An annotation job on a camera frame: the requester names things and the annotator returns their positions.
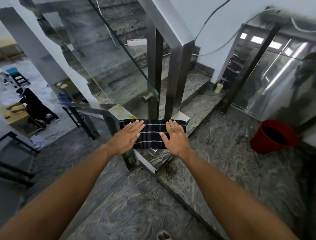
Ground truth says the person's left hand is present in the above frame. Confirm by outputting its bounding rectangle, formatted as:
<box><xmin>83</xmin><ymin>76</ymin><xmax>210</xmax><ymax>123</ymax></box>
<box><xmin>106</xmin><ymin>120</ymin><xmax>146</xmax><ymax>157</ymax></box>

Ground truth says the person's right hand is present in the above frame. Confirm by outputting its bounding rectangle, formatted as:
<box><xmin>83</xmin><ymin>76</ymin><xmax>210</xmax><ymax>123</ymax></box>
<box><xmin>159</xmin><ymin>119</ymin><xmax>192</xmax><ymax>159</ymax></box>

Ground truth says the dark plaid cloth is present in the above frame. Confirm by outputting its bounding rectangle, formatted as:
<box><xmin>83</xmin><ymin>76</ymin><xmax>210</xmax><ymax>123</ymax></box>
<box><xmin>119</xmin><ymin>118</ymin><xmax>187</xmax><ymax>150</ymax></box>

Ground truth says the steel stair handrail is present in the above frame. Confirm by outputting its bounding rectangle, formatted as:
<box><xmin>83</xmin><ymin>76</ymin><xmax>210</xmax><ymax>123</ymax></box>
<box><xmin>62</xmin><ymin>0</ymin><xmax>196</xmax><ymax>174</ymax></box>

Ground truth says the person's right forearm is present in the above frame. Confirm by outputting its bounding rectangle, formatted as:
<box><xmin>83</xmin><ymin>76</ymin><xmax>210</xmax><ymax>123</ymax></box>
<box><xmin>179</xmin><ymin>148</ymin><xmax>301</xmax><ymax>240</ymax></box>

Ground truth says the person's left forearm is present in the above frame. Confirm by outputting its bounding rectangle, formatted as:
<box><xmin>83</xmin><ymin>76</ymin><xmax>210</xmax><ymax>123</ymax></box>
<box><xmin>0</xmin><ymin>144</ymin><xmax>117</xmax><ymax>240</ymax></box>

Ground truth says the person's white right shoe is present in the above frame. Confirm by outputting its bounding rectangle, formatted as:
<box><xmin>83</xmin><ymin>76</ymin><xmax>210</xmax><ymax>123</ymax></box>
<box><xmin>156</xmin><ymin>229</ymin><xmax>172</xmax><ymax>240</ymax></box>

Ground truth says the dark metal stair railing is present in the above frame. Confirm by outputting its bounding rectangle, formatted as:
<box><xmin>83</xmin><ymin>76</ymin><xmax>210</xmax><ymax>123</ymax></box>
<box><xmin>0</xmin><ymin>130</ymin><xmax>40</xmax><ymax>188</ymax></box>

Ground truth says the plastic cup with straw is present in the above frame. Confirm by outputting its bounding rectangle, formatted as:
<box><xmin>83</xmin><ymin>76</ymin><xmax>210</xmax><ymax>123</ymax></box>
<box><xmin>214</xmin><ymin>77</ymin><xmax>227</xmax><ymax>94</ymax></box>

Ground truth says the blue water jug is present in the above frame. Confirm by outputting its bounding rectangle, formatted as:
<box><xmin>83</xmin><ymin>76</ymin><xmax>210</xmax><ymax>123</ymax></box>
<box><xmin>58</xmin><ymin>92</ymin><xmax>73</xmax><ymax>105</ymax></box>

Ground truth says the black stool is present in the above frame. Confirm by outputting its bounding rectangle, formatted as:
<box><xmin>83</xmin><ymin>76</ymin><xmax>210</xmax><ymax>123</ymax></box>
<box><xmin>27</xmin><ymin>111</ymin><xmax>60</xmax><ymax>130</ymax></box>

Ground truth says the glass railing panel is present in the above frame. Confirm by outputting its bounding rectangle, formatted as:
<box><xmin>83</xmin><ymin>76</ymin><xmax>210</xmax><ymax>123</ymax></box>
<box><xmin>32</xmin><ymin>0</ymin><xmax>160</xmax><ymax>120</ymax></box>

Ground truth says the red bucket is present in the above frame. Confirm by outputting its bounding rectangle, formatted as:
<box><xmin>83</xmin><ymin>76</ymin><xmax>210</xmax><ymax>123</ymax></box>
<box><xmin>250</xmin><ymin>119</ymin><xmax>299</xmax><ymax>155</ymax></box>

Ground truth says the black motorbike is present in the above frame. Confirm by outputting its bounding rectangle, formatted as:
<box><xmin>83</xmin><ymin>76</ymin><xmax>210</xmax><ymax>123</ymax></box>
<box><xmin>222</xmin><ymin>53</ymin><xmax>250</xmax><ymax>89</ymax></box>

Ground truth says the white power strip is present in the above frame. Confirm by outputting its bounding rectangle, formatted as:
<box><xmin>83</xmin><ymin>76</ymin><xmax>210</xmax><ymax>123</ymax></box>
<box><xmin>127</xmin><ymin>38</ymin><xmax>148</xmax><ymax>47</ymax></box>

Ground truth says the small wooden table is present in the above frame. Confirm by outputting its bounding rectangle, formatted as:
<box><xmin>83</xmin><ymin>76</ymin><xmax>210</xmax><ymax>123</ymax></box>
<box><xmin>0</xmin><ymin>101</ymin><xmax>45</xmax><ymax>137</ymax></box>

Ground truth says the stainless steel door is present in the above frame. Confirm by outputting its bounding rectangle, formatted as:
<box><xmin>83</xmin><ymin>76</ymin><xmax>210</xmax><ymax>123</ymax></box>
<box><xmin>232</xmin><ymin>24</ymin><xmax>316</xmax><ymax>127</ymax></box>

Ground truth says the blue stool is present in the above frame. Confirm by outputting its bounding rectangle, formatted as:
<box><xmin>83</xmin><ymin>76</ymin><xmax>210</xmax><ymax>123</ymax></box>
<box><xmin>6</xmin><ymin>67</ymin><xmax>32</xmax><ymax>87</ymax></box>

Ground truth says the dark metal door frame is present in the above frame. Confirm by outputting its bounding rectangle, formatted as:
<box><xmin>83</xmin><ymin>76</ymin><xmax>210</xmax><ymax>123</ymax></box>
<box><xmin>219</xmin><ymin>22</ymin><xmax>284</xmax><ymax>116</ymax></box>

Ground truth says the white cable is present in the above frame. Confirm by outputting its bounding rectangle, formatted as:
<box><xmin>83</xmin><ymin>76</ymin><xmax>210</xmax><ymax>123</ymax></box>
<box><xmin>290</xmin><ymin>15</ymin><xmax>316</xmax><ymax>33</ymax></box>
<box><xmin>94</xmin><ymin>0</ymin><xmax>129</xmax><ymax>48</ymax></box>
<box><xmin>195</xmin><ymin>7</ymin><xmax>275</xmax><ymax>57</ymax></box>

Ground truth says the grey cable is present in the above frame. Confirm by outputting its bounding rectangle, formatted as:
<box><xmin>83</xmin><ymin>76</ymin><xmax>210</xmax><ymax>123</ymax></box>
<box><xmin>194</xmin><ymin>0</ymin><xmax>232</xmax><ymax>42</ymax></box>

